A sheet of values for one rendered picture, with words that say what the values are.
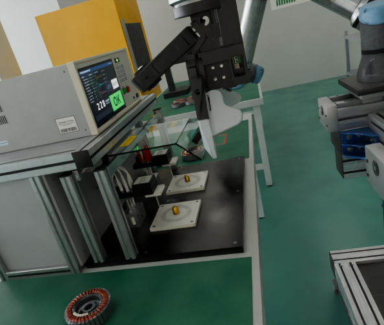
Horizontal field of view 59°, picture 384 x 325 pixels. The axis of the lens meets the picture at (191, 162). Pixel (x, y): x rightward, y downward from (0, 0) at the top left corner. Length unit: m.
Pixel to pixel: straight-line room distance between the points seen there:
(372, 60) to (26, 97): 1.04
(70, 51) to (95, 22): 0.52
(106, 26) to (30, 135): 3.73
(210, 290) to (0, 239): 0.65
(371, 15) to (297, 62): 5.19
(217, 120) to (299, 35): 5.90
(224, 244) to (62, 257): 0.48
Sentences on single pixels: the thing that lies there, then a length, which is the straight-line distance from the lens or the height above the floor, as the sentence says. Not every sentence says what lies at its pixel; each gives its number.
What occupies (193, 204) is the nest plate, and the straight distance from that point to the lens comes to 1.16.
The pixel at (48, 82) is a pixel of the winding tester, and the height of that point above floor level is 1.28.
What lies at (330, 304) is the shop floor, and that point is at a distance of 1.85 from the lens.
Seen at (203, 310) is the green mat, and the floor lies 0.75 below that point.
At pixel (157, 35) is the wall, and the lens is 6.46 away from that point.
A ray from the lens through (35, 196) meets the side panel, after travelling 1.02.
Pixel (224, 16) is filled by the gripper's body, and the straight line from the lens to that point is 0.49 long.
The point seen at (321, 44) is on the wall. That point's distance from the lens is 6.41.
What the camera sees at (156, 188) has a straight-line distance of 1.11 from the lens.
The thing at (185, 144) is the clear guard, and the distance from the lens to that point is 0.91.
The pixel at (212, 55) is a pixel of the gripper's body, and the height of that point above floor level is 1.28.
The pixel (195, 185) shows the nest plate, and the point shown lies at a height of 0.78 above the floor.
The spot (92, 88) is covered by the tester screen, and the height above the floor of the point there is 1.24.
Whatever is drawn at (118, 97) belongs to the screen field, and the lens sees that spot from 1.19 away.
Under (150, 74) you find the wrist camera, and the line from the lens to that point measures 0.50.
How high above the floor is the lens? 1.32
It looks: 21 degrees down
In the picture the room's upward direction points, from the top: 15 degrees counter-clockwise
